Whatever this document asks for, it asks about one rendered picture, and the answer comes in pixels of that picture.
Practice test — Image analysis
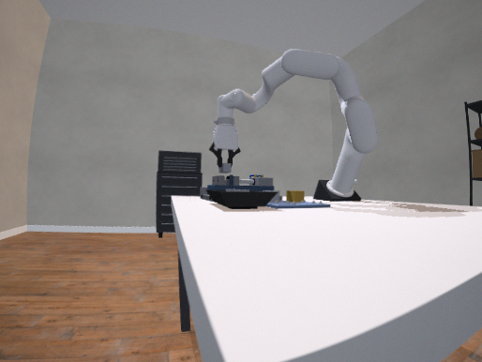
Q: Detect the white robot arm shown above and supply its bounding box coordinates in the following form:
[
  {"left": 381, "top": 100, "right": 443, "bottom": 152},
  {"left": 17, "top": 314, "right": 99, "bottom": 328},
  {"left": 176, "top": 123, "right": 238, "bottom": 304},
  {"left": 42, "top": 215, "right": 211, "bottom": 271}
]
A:
[{"left": 214, "top": 49, "right": 378, "bottom": 197}]

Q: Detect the yellow rectangular block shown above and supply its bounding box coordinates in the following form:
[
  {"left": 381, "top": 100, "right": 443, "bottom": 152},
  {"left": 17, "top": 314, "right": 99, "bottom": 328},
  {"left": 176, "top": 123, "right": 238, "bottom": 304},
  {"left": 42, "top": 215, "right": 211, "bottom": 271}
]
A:
[{"left": 286, "top": 190, "right": 304, "bottom": 203}]

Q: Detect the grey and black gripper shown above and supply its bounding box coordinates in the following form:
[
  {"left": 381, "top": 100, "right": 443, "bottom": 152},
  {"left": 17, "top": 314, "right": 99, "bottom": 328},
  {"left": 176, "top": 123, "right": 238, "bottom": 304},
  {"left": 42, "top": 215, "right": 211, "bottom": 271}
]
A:
[{"left": 209, "top": 124, "right": 241, "bottom": 168}]

